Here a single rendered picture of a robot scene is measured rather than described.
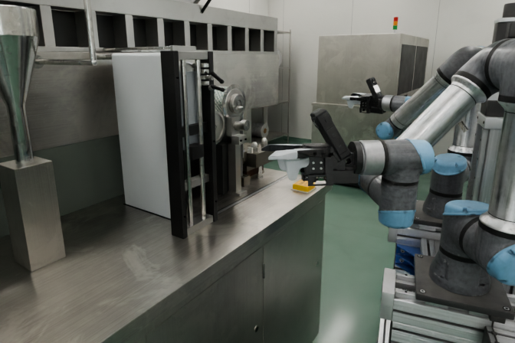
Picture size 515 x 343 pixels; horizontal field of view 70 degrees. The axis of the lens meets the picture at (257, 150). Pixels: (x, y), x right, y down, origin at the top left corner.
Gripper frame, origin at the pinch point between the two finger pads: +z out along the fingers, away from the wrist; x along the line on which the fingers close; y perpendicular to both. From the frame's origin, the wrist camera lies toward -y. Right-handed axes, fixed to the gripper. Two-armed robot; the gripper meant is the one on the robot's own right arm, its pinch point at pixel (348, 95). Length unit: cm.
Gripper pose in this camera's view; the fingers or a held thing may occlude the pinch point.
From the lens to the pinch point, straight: 193.9
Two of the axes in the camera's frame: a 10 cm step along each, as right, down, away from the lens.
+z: -6.8, -1.8, 7.1
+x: 7.3, -3.0, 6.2
